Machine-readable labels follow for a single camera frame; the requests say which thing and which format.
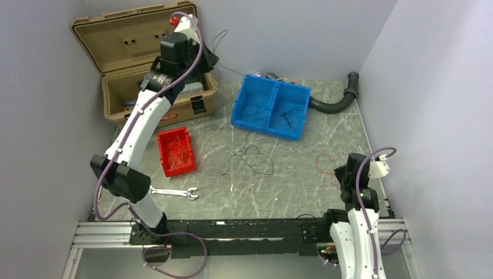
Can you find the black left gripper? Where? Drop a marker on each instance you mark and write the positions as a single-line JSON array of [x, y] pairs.
[[210, 58]]

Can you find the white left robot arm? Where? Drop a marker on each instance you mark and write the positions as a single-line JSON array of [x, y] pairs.
[[183, 54]]

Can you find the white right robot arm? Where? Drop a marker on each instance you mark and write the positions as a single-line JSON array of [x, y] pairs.
[[355, 231]]

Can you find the grey case in toolbox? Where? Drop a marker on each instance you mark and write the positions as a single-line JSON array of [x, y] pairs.
[[191, 89]]

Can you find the blue plastic divided bin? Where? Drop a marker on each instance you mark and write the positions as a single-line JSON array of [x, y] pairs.
[[271, 107]]

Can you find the tan plastic toolbox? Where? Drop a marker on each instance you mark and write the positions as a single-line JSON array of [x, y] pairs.
[[122, 47]]

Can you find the red plastic bin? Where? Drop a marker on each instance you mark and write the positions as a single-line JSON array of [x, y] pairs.
[[176, 154]]

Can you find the silver open-end wrench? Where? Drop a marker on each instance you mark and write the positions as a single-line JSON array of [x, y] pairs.
[[189, 193]]

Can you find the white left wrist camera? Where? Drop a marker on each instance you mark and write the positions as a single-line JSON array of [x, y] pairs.
[[183, 24]]

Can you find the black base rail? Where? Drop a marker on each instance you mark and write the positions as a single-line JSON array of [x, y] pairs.
[[235, 237]]

